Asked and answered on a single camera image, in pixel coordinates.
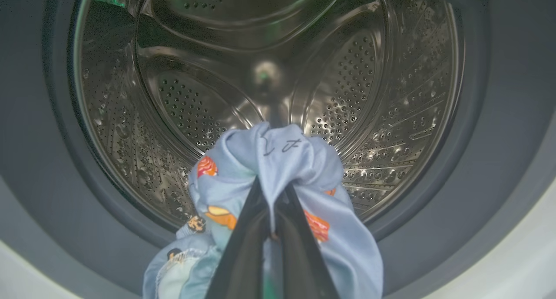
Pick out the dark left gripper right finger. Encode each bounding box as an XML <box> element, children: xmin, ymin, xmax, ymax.
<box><xmin>275</xmin><ymin>184</ymin><xmax>341</xmax><ymax>299</ymax></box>

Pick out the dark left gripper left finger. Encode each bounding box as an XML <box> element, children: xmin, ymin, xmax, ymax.
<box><xmin>204</xmin><ymin>177</ymin><xmax>270</xmax><ymax>299</ymax></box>

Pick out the blue garment cartoon face print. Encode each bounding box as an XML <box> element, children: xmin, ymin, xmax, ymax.
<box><xmin>142</xmin><ymin>122</ymin><xmax>385</xmax><ymax>299</ymax></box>

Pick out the white front-loading washing machine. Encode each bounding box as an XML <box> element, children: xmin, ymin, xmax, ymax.
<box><xmin>0</xmin><ymin>188</ymin><xmax>556</xmax><ymax>299</ymax></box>

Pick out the grey rubber door gasket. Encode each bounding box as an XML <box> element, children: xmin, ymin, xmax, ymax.
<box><xmin>0</xmin><ymin>0</ymin><xmax>556</xmax><ymax>299</ymax></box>

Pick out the perforated steel washer drum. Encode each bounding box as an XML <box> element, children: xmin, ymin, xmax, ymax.
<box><xmin>72</xmin><ymin>0</ymin><xmax>465</xmax><ymax>230</ymax></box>

